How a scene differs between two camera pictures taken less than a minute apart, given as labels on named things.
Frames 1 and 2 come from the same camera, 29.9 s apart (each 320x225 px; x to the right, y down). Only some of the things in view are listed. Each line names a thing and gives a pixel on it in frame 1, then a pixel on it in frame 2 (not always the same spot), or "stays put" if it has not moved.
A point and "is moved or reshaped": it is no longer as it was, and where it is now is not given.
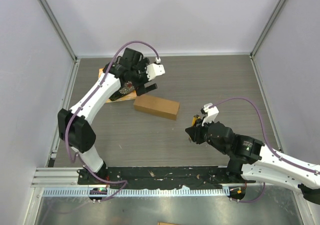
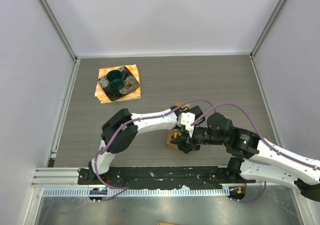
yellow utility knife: x=195 y=117 is moved or reshaped
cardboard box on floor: x=166 y=223 stays put
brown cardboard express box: x=157 y=106 to x=171 y=133
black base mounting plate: x=152 y=176 stays put
